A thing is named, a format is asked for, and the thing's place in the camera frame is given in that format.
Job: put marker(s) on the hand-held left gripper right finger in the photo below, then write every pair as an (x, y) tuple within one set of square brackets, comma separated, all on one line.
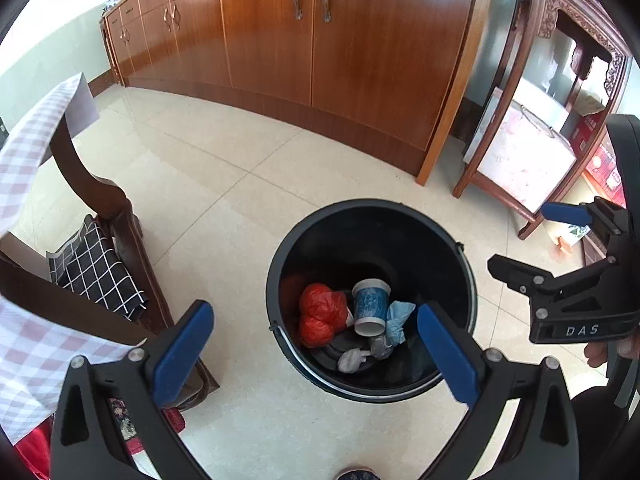
[(447, 355)]

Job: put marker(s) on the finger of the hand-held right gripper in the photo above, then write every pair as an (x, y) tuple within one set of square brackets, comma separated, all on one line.
[(515, 272), (565, 212)]

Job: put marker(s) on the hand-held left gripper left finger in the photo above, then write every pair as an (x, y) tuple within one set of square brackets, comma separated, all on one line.
[(182, 355)]

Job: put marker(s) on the light blue plastic bag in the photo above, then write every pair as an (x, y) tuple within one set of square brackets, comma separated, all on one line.
[(400, 317)]

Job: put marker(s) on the blue patterned paper cup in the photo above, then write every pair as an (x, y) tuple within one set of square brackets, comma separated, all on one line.
[(370, 302)]

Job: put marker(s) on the clear plastic bag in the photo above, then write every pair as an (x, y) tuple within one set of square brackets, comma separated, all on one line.
[(350, 360)]

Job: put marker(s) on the black trash bin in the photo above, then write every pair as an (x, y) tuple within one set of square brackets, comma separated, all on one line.
[(370, 240)]

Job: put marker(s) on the orange red plastic bag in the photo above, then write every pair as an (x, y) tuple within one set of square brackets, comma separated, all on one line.
[(317, 305)]

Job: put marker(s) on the person's right hand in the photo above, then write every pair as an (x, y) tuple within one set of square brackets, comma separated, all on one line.
[(595, 355)]

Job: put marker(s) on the red gift box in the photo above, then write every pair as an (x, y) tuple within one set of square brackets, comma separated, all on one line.
[(605, 170)]

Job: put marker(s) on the pink floral bedding bag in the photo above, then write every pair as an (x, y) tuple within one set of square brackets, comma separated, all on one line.
[(520, 155)]

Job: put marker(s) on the person's dark trousers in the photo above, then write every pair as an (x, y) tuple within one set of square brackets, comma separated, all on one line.
[(600, 435)]

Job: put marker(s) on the black white grid bag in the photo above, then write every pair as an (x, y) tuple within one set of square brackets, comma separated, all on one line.
[(95, 265)]

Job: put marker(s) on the person's dark shoe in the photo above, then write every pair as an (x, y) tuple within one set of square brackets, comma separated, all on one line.
[(357, 475)]

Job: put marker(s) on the red cloth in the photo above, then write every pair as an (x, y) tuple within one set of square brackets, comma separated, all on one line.
[(32, 450)]

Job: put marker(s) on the carved wooden stand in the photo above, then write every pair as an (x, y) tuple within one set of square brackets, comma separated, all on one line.
[(590, 35)]

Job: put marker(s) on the dark wooden coffee table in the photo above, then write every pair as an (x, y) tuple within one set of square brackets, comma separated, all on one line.
[(95, 195)]

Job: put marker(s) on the brown wooden sideboard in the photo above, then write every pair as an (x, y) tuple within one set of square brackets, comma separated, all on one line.
[(300, 50)]

